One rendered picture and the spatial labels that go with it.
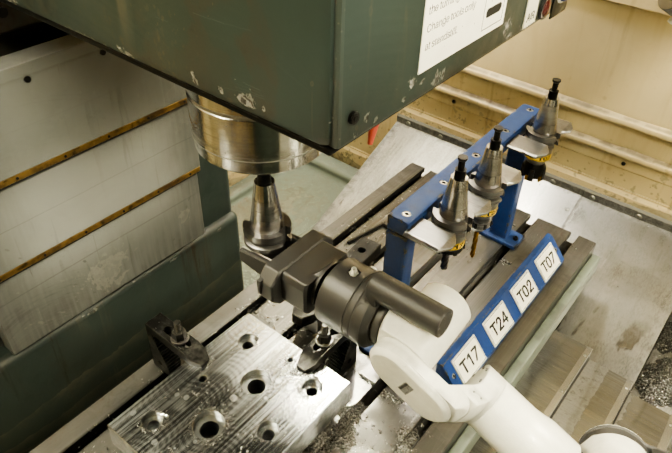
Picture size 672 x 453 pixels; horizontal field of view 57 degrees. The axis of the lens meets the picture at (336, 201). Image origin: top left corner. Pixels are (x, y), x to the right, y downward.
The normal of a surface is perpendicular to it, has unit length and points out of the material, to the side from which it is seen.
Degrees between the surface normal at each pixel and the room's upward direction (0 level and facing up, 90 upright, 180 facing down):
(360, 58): 90
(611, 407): 8
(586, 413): 7
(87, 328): 90
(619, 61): 90
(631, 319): 24
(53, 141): 89
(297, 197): 0
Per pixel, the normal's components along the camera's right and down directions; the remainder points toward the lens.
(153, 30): -0.63, 0.46
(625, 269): -0.23, -0.54
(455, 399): 0.29, -0.48
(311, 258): 0.02, -0.80
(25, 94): 0.78, 0.39
